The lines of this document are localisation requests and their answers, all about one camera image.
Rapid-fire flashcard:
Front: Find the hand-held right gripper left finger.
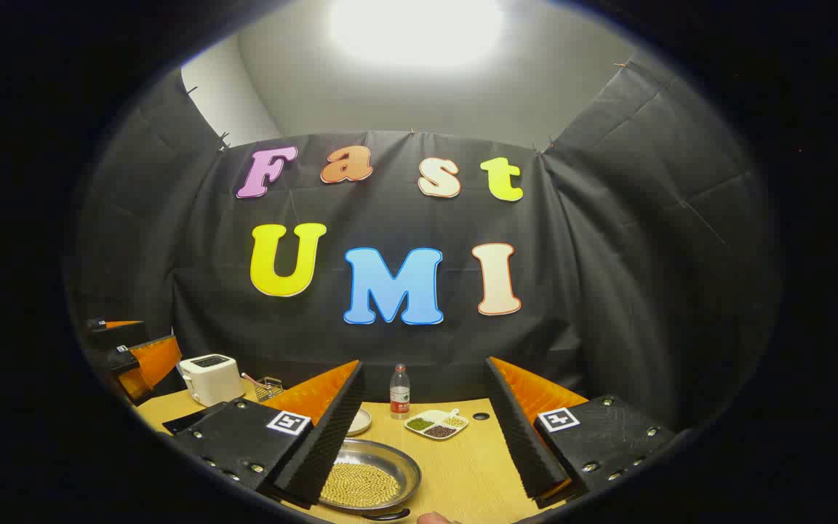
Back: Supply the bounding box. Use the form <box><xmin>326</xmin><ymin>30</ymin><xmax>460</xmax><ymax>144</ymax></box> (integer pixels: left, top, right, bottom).
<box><xmin>163</xmin><ymin>360</ymin><xmax>367</xmax><ymax>510</ymax></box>

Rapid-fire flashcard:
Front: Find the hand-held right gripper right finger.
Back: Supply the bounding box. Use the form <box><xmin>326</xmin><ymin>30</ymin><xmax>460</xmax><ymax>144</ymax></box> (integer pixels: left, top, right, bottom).
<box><xmin>483</xmin><ymin>356</ymin><xmax>682</xmax><ymax>510</ymax></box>

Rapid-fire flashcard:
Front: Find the stainless steel pot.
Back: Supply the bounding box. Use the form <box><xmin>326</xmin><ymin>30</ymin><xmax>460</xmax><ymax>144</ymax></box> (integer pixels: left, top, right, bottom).
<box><xmin>317</xmin><ymin>438</ymin><xmax>423</xmax><ymax>522</ymax></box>

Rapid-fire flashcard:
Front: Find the white toaster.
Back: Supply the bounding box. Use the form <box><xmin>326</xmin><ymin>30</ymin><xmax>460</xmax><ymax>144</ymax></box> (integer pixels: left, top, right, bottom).
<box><xmin>177</xmin><ymin>354</ymin><xmax>247</xmax><ymax>407</ymax></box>

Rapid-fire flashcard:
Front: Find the white divided bean dish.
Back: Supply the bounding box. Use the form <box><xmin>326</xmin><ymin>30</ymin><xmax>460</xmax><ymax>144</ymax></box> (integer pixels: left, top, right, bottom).
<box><xmin>404</xmin><ymin>408</ymin><xmax>470</xmax><ymax>441</ymax></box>

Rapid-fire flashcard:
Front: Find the black backdrop cloth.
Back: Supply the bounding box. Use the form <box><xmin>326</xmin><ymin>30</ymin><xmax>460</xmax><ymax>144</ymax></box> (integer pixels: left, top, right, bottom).
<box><xmin>63</xmin><ymin>58</ymin><xmax>783</xmax><ymax>437</ymax></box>

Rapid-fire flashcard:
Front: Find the pile of soybeans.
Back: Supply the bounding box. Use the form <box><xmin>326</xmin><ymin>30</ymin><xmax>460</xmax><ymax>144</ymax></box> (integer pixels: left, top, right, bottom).
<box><xmin>321</xmin><ymin>462</ymin><xmax>402</xmax><ymax>508</ymax></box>

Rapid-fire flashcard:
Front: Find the clear plastic water bottle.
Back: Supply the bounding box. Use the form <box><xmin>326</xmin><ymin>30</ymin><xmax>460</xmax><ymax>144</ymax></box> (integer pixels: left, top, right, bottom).
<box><xmin>389</xmin><ymin>364</ymin><xmax>411</xmax><ymax>421</ymax></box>

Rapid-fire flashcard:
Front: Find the ceiling light panel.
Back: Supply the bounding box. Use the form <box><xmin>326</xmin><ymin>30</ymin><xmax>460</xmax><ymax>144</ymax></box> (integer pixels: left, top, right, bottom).
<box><xmin>328</xmin><ymin>0</ymin><xmax>505</xmax><ymax>70</ymax></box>

